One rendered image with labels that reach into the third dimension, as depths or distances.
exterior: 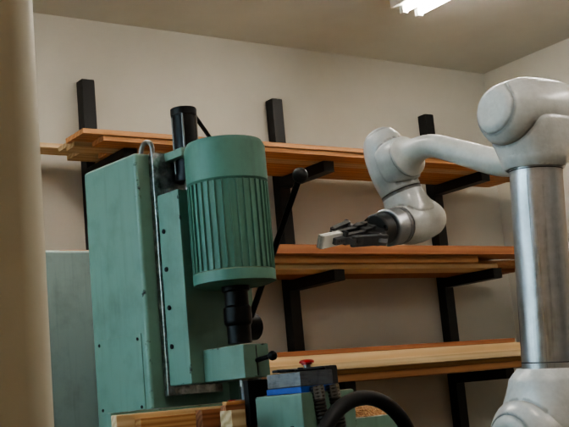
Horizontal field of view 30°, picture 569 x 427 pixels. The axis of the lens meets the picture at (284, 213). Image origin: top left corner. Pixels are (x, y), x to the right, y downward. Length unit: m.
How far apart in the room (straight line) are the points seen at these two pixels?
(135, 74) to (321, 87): 1.06
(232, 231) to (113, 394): 0.50
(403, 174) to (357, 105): 3.11
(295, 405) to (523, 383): 0.42
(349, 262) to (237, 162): 2.58
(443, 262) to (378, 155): 2.60
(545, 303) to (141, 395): 0.89
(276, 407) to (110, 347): 0.54
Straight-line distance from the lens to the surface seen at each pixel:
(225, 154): 2.22
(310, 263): 4.67
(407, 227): 2.49
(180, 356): 2.30
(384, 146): 2.55
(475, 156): 2.39
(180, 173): 2.38
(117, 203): 2.43
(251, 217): 2.21
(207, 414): 2.14
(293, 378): 2.03
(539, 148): 2.03
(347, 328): 5.30
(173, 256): 2.32
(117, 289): 2.42
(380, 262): 4.86
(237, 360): 2.20
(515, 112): 2.01
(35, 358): 0.33
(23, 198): 0.34
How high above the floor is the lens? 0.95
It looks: 10 degrees up
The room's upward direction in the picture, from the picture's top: 5 degrees counter-clockwise
